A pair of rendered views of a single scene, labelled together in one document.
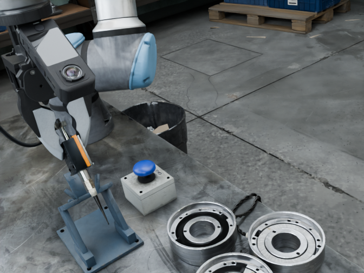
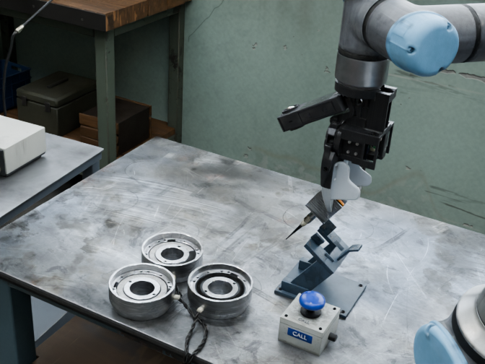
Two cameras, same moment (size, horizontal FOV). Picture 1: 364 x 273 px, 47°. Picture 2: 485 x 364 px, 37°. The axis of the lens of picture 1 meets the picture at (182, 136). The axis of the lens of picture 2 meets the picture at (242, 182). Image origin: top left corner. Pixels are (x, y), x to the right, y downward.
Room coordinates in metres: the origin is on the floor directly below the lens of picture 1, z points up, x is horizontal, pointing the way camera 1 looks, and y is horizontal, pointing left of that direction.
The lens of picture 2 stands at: (1.29, -0.51, 1.53)
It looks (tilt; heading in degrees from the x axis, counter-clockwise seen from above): 28 degrees down; 147
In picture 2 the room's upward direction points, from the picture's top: 4 degrees clockwise
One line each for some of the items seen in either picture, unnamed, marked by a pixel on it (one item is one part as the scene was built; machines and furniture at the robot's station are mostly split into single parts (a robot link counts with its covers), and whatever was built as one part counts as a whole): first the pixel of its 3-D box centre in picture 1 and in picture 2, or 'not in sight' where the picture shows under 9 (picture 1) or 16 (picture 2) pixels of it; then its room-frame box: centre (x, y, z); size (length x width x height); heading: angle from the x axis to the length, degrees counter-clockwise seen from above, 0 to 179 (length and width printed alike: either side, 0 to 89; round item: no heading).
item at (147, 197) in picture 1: (147, 186); (312, 324); (0.62, 0.08, 0.82); 0.08 x 0.07 x 0.05; 30
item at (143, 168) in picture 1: (145, 175); (310, 309); (0.62, 0.07, 0.85); 0.04 x 0.04 x 0.05
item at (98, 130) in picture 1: (78, 112); not in sight; (0.92, 0.24, 0.85); 0.15 x 0.15 x 0.10
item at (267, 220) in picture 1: (285, 246); (141, 292); (0.43, -0.12, 0.82); 0.10 x 0.10 x 0.04
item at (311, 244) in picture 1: (285, 247); (141, 292); (0.43, -0.12, 0.82); 0.08 x 0.08 x 0.02
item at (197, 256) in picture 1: (202, 233); (219, 291); (0.48, -0.01, 0.82); 0.10 x 0.10 x 0.04
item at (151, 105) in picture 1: (155, 157); not in sight; (1.68, 0.14, 0.21); 0.34 x 0.34 x 0.43
